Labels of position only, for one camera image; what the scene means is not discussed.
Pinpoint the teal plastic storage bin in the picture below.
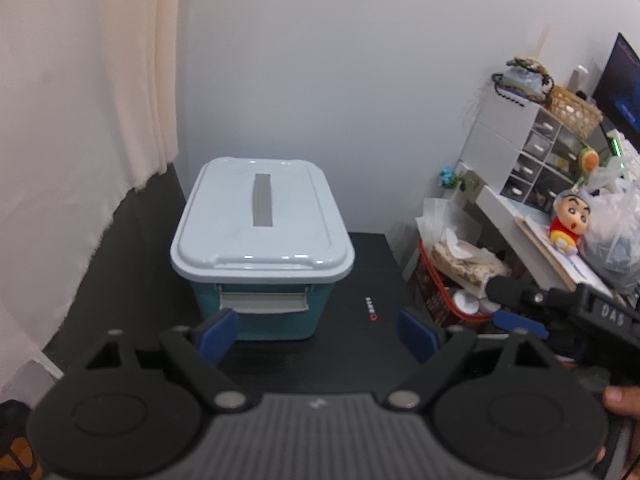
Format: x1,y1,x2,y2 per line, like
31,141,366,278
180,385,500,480
190,282,334,341

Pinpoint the clear plastic bag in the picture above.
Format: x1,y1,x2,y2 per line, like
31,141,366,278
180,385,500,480
579,160,639,295

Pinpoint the Shin-chan plush red shirt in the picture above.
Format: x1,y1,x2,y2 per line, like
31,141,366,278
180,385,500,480
548,193,591,256

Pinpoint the white bin lid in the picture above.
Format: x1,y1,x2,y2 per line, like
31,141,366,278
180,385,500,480
170,157,355,284

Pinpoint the blue green small toy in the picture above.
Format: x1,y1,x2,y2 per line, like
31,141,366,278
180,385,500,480
439,167,464,190

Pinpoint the red plastic basket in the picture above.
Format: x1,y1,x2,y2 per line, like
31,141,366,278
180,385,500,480
413,240,492,328

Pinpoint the patterned tissue box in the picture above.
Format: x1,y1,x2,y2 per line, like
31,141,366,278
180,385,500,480
430,242,511,290

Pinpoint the cream curtain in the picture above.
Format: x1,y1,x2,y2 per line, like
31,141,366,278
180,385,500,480
1,0,179,404

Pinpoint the white desk shelf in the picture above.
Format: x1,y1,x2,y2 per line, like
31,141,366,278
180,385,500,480
452,162,615,298

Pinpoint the person's hand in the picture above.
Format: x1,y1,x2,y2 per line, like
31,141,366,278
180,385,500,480
602,386,640,479

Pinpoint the computer monitor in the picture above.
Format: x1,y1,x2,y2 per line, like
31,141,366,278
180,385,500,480
592,32,640,150

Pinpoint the white drawer organizer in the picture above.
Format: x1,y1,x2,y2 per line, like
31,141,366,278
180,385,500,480
461,88,588,214

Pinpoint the woven wicker basket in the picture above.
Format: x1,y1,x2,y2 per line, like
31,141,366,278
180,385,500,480
546,86,603,139

